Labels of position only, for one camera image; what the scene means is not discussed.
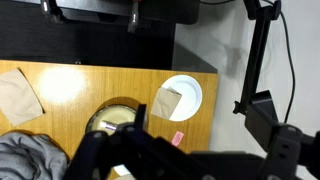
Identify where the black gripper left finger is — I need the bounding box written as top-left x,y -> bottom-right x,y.
62,103 -> 189,180

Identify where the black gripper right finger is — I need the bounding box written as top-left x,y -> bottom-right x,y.
244,89 -> 320,180

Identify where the black bowl cream inside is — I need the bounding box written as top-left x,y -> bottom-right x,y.
84,103 -> 150,136

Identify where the small white plate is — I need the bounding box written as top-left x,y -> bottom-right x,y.
113,164 -> 133,177

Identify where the brown paper napkin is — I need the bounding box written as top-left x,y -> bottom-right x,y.
150,86 -> 183,121
114,173 -> 136,180
0,68 -> 45,127

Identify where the large white plate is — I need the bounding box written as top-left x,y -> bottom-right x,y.
160,74 -> 204,123

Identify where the grey fabric hoodie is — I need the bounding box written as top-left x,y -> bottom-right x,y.
0,131 -> 70,180

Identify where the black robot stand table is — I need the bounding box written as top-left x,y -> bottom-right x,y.
0,0 -> 219,74

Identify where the thin black camera cable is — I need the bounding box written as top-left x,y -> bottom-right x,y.
199,0 -> 298,124

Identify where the black articulated camera mount arm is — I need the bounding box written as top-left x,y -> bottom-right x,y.
232,0 -> 283,116

